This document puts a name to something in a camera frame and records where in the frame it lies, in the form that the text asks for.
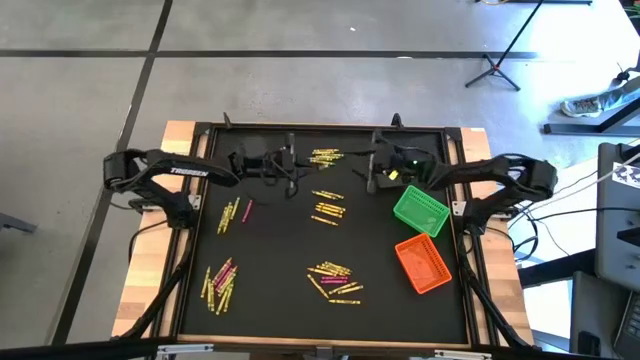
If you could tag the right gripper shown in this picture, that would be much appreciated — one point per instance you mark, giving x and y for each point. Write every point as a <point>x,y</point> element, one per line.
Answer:
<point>385,162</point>

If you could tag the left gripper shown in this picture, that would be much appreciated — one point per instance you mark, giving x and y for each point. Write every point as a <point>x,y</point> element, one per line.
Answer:
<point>280,165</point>

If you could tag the pink crayon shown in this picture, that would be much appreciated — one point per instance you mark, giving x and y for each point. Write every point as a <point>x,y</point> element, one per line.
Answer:
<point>247,211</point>
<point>224,276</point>
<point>334,277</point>
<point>334,281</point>
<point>222,269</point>

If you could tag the green-yellow crayon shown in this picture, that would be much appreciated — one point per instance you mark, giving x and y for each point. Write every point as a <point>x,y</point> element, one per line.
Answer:
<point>318,286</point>
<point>221,222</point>

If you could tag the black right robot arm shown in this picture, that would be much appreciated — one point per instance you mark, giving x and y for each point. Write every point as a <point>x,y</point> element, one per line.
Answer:
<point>480,175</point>

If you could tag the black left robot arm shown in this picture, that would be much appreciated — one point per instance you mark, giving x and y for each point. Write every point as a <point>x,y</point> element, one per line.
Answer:
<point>160,165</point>

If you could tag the green plastic basket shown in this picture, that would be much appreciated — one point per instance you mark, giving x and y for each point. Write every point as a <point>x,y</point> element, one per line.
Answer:
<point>422,210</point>

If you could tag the orange plastic basket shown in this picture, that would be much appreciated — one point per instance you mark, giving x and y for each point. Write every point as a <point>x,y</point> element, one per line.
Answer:
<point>424,262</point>

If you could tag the black tripod stand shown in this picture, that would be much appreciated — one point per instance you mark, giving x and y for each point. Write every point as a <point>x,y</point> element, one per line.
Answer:
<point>494,67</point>

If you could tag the person's shoe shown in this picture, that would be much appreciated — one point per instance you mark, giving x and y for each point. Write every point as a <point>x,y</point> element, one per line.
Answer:
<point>580,107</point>

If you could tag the black desk base bar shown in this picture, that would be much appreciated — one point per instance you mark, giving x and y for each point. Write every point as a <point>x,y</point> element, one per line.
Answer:
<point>590,129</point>

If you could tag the grey office desk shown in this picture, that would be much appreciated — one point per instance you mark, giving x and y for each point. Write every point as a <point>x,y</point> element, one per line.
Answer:
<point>615,225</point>

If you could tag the person's leg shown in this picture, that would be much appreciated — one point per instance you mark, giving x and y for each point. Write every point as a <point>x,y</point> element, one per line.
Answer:
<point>620,95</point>

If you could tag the grey keyboard tray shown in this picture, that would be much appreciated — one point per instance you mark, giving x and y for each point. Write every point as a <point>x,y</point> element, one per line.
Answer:
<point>595,310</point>

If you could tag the grey chair leg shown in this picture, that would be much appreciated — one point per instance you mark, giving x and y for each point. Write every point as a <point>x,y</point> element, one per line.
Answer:
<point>17,222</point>

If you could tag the black keyboard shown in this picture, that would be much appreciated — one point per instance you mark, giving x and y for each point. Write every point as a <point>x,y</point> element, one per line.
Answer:
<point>631,325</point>

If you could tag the white arm base bracket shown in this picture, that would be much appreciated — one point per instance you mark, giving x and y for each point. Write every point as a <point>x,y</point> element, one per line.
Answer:
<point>194,202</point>
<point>458,208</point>

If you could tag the silver aluminium bracket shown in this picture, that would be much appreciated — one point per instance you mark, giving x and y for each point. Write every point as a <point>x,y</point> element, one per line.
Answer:
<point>185,348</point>
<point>462,354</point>

